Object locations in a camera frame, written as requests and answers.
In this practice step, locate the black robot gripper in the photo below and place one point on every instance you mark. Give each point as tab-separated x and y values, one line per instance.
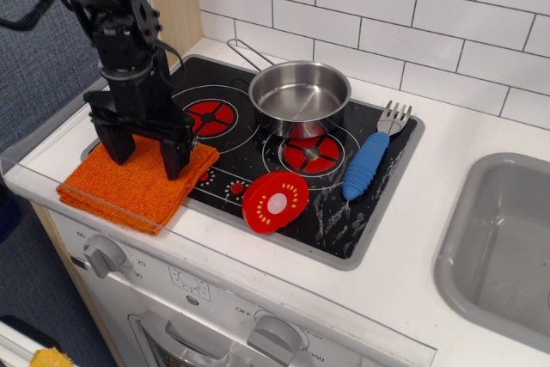
141	104

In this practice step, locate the orange napkin cloth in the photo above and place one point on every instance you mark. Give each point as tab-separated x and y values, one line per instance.
137	194

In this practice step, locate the stainless steel pot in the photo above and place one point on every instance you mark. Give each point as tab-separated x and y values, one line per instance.
299	99

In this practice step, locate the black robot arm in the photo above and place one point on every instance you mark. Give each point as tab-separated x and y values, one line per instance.
124	33

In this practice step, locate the red toy tomato half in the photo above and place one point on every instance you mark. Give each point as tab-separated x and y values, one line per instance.
274	200

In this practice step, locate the black toy stovetop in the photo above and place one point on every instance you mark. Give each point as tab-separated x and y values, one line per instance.
330	230

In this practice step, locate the grey left oven knob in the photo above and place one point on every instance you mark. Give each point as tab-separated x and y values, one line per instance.
103	255

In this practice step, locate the grey oven knob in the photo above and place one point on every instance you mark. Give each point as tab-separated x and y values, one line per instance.
275	339
103	255

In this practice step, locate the white toy oven front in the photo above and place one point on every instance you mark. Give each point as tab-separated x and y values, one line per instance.
156	314

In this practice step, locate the grey right oven knob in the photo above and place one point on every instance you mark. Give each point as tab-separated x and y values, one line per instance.
275	339

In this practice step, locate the yellow cloth at corner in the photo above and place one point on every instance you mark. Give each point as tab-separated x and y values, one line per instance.
50	357

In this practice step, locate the grey sink basin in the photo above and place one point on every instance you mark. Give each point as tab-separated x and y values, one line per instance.
493	265

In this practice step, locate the blue handled toy fork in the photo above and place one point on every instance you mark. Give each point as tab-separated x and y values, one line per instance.
362	168

